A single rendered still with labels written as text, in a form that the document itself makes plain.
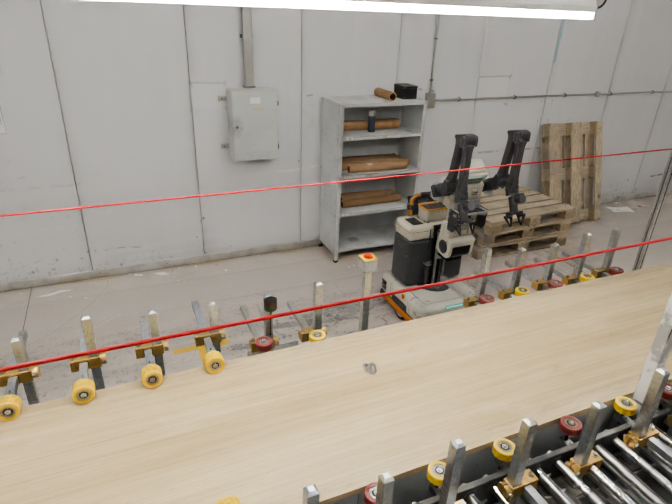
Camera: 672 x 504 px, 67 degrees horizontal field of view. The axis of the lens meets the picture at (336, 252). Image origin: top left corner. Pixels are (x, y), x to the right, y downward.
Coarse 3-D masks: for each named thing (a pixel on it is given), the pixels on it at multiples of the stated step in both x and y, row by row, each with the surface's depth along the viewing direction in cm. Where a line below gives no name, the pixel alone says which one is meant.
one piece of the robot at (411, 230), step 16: (400, 224) 402; (416, 224) 394; (432, 224) 396; (400, 240) 405; (416, 240) 397; (432, 240) 399; (400, 256) 409; (416, 256) 401; (432, 256) 404; (400, 272) 413; (416, 272) 408; (432, 272) 410; (448, 272) 422
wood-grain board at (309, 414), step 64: (448, 320) 257; (512, 320) 259; (576, 320) 261; (640, 320) 263; (128, 384) 205; (192, 384) 207; (256, 384) 208; (320, 384) 210; (384, 384) 211; (448, 384) 212; (512, 384) 214; (576, 384) 215; (0, 448) 174; (64, 448) 175; (128, 448) 176; (192, 448) 177; (256, 448) 178; (320, 448) 179; (384, 448) 180; (448, 448) 181
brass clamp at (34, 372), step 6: (36, 366) 203; (6, 372) 199; (12, 372) 199; (18, 372) 199; (24, 372) 199; (30, 372) 200; (36, 372) 202; (0, 378) 197; (6, 378) 198; (18, 378) 199; (24, 378) 200; (30, 378) 201; (0, 384) 198; (6, 384) 199
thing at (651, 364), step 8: (664, 312) 195; (664, 320) 195; (664, 328) 196; (656, 336) 199; (664, 336) 196; (656, 344) 200; (664, 344) 197; (656, 352) 200; (664, 352) 199; (648, 360) 204; (656, 360) 201; (664, 360) 201; (648, 368) 205; (656, 368) 202; (640, 376) 209; (648, 376) 205; (640, 384) 209; (648, 384) 206; (640, 392) 210; (640, 400) 210; (640, 408) 211; (632, 416) 215
